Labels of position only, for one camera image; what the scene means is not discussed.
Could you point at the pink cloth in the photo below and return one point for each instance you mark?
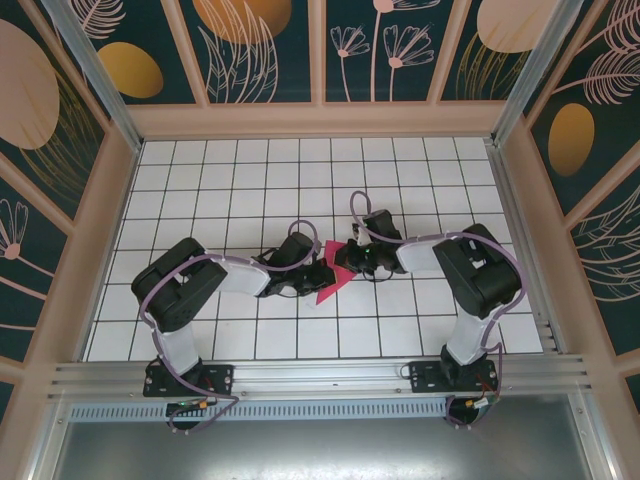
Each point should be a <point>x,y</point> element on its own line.
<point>332,287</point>

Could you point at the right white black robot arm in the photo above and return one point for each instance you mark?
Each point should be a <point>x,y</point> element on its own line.
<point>467,335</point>

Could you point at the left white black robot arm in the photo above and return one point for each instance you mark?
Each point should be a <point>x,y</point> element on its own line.
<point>177,350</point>

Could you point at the grey metal sheet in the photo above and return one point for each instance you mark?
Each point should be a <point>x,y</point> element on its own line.
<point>325,450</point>

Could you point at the long aluminium mounting rail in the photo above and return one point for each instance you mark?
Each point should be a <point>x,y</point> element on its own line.
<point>325,372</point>

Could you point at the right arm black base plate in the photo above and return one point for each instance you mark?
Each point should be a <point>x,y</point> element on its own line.
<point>425,377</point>

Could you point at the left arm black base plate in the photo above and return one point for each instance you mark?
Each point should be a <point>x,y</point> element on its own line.
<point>220,377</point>

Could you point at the aluminium side rail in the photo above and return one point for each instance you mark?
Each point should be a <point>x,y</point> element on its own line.
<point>525,250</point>

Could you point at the aluminium corner post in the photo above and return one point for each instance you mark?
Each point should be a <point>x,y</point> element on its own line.
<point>530,75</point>
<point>100,85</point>

